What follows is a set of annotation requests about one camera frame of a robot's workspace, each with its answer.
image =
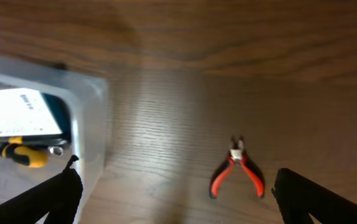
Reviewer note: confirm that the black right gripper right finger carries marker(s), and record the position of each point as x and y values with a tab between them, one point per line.
300	199

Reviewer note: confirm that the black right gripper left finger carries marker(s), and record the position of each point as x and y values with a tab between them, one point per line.
57	199

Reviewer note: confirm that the stubby yellow black screwdriver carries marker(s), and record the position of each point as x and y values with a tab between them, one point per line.
23	155

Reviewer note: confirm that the white blue screwdriver bit box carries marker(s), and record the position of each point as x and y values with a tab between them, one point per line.
28	112

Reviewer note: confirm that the silver double ring wrench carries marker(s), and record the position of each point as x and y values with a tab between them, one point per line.
56	150

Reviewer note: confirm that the slim black yellow screwdriver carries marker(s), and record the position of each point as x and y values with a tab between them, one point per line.
35	140

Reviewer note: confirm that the clear plastic container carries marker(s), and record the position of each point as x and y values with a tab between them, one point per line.
86	100

